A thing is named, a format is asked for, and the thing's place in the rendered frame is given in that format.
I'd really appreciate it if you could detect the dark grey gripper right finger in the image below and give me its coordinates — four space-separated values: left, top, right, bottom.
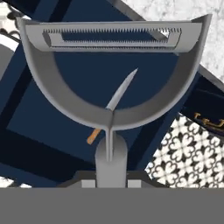
127 170 168 189

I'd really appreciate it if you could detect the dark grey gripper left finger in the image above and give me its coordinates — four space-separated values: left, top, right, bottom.
57 170 97 189

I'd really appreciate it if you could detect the grey Y-shaped peeler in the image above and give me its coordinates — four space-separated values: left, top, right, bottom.
16 13 214 189

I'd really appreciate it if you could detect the dark navy drawer front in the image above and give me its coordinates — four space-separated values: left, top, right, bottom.
178 73 224 138

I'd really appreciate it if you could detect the navy blue cupboard door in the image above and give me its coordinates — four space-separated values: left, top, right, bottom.
0 0 203 188

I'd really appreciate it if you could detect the knife with orange handle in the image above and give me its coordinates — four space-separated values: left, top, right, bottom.
86 67 139 145

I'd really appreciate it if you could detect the gold drawer handle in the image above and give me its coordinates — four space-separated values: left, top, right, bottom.
193 112 224 130

